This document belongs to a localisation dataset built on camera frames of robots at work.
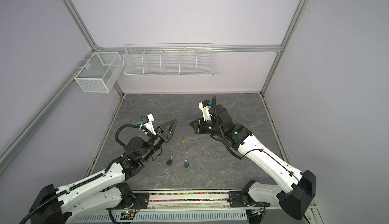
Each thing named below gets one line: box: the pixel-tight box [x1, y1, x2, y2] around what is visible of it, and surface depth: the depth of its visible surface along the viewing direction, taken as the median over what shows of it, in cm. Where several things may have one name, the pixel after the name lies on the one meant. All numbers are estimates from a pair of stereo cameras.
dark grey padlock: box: [165, 156, 175, 167], surface depth 88 cm
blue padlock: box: [184, 159, 190, 169], surface depth 88 cm
